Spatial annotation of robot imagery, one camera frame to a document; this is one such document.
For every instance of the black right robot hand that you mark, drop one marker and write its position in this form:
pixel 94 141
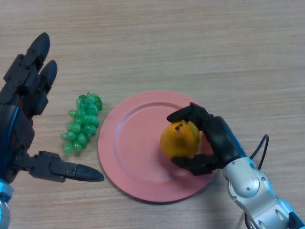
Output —
pixel 221 138

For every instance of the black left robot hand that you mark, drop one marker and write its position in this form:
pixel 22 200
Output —
pixel 16 128

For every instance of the yellow pear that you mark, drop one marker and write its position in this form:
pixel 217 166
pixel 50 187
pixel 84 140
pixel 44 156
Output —
pixel 178 140

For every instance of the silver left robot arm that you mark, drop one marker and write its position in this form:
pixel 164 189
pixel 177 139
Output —
pixel 4 205

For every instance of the pink round plate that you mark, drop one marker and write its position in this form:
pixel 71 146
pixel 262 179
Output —
pixel 138 148

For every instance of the green grape bunch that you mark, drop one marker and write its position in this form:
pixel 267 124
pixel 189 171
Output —
pixel 82 124

